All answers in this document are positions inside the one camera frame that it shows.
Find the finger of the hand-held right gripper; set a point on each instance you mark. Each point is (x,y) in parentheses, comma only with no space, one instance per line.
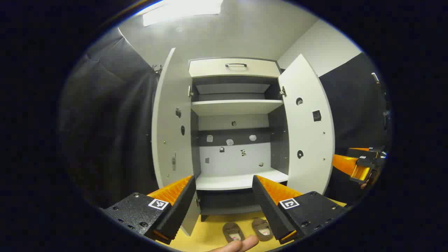
(344,164)

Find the white shoe cabinet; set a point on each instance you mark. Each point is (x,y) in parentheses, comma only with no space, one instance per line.
(231,180)

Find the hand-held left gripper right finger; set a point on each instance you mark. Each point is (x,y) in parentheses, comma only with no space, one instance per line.
(267,206)

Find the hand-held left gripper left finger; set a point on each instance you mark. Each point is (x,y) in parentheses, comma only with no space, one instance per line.
(182,206)

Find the black backdrop cloth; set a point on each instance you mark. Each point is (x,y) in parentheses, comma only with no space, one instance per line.
(105,122)
(353,105)

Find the white cabinet drawer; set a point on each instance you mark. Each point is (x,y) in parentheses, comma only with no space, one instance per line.
(217,70)

